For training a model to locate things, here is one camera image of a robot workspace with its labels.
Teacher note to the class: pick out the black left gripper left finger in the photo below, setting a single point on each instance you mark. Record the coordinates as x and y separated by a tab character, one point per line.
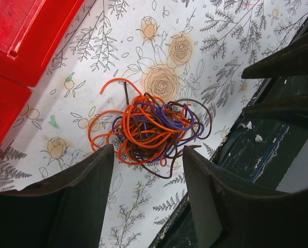
64	210

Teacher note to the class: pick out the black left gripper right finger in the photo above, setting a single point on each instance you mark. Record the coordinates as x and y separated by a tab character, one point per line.
229	211

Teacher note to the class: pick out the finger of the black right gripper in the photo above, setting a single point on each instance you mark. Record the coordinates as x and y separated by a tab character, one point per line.
289	58
292	111

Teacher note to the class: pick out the red three-compartment tray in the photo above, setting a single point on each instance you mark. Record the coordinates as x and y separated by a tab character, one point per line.
30	32

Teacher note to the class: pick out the floral patterned table mat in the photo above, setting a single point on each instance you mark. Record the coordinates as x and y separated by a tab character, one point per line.
170	49

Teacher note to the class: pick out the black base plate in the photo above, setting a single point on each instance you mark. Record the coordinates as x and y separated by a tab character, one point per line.
280	162

